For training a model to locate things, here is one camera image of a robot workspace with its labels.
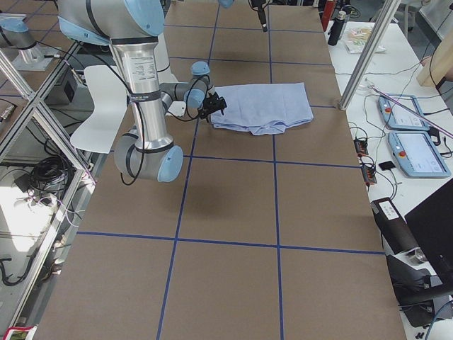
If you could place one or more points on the teach pendant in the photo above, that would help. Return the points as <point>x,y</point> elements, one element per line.
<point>416,155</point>
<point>398,118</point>

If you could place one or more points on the red bottle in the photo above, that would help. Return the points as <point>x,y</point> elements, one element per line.
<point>328,10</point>

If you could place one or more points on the upper teach pendant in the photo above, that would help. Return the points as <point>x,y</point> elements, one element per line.
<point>398,118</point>

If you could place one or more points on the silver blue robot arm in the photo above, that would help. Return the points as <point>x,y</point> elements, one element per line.
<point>228,3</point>
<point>133,30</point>

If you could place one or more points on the black laptop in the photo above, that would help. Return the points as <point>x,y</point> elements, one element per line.
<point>430,222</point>

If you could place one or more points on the white chair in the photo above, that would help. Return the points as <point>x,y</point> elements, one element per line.
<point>97,133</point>

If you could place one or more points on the black water bottle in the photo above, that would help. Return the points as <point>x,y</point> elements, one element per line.
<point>336,28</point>

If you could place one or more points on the small black card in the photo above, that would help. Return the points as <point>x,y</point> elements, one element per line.
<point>386,165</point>

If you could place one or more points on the black camera stand base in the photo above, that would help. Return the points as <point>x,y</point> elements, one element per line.
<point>420,295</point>

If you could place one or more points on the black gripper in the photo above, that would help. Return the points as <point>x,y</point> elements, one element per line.
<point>211,103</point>
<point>261,15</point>

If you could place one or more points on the aluminium frame post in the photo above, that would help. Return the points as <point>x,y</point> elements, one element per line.
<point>379,28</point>

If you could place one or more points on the lower teach pendant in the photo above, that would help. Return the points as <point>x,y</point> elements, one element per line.
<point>416,155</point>

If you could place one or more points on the blue white striped shirt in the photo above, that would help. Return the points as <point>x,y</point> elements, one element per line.
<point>263,109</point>

